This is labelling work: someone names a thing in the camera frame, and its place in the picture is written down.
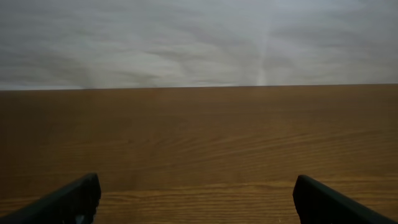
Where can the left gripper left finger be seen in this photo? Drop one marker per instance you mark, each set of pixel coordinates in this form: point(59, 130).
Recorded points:
point(65, 202)

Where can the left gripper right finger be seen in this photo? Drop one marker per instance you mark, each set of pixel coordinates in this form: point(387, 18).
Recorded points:
point(329, 205)

